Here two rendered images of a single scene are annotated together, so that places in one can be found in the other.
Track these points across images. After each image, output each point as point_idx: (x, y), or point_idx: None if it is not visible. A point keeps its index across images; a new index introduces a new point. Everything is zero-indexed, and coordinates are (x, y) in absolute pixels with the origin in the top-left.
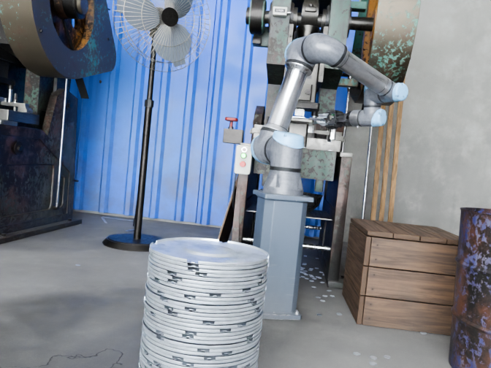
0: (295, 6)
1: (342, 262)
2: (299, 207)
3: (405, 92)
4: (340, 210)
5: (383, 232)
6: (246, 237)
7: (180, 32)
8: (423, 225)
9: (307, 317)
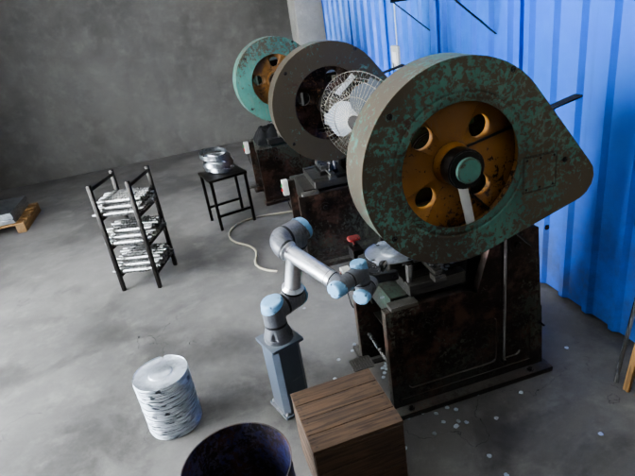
0: None
1: (510, 388)
2: (270, 354)
3: (334, 292)
4: (386, 353)
5: (293, 401)
6: (368, 334)
7: None
8: (391, 412)
9: (295, 421)
